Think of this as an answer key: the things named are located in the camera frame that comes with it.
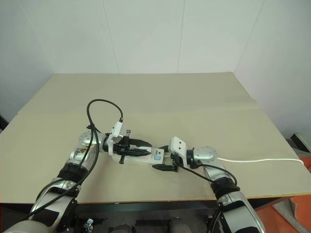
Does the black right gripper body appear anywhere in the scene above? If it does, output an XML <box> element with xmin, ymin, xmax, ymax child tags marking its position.
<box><xmin>169</xmin><ymin>152</ymin><xmax>182</xmax><ymax>173</ymax></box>

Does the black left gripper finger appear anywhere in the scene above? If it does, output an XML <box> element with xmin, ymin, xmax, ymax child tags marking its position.
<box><xmin>128</xmin><ymin>138</ymin><xmax>152</xmax><ymax>148</ymax></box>
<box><xmin>126</xmin><ymin>149</ymin><xmax>152</xmax><ymax>157</ymax></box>

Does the black table frame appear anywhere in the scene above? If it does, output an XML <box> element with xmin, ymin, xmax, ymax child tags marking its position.
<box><xmin>72</xmin><ymin>196</ymin><xmax>292</xmax><ymax>216</ymax></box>

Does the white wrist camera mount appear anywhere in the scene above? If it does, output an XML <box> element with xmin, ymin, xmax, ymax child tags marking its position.
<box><xmin>169</xmin><ymin>136</ymin><xmax>188</xmax><ymax>168</ymax></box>
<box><xmin>107</xmin><ymin>121</ymin><xmax>129</xmax><ymax>156</ymax></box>

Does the silver metal clamp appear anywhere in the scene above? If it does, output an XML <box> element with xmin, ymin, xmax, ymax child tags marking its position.
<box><xmin>82</xmin><ymin>218</ymin><xmax>96</xmax><ymax>233</ymax></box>

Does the grey floor mat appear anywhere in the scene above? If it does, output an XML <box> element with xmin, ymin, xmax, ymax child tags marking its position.
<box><xmin>272</xmin><ymin>197</ymin><xmax>311</xmax><ymax>233</ymax></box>

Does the dark object at wall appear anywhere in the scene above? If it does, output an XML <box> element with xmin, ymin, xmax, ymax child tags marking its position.
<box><xmin>0</xmin><ymin>113</ymin><xmax>9</xmax><ymax>132</ymax></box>

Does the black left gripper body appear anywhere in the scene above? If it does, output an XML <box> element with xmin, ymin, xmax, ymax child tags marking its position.
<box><xmin>112</xmin><ymin>130</ymin><xmax>134</xmax><ymax>166</ymax></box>

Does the white power strip cable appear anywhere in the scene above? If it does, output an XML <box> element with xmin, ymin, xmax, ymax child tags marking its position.
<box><xmin>217</xmin><ymin>156</ymin><xmax>304</xmax><ymax>167</ymax></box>

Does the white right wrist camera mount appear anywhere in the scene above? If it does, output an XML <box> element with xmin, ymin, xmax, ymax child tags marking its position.
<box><xmin>169</xmin><ymin>136</ymin><xmax>188</xmax><ymax>168</ymax></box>

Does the white power strip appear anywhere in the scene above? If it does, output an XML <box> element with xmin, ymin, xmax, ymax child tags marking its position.
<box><xmin>111</xmin><ymin>145</ymin><xmax>171</xmax><ymax>170</ymax></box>

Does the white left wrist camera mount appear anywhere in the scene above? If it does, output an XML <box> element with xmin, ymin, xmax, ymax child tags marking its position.
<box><xmin>107</xmin><ymin>121</ymin><xmax>129</xmax><ymax>156</ymax></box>

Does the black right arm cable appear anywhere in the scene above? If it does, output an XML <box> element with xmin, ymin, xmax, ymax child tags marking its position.
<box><xmin>178</xmin><ymin>163</ymin><xmax>241</xmax><ymax>233</ymax></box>

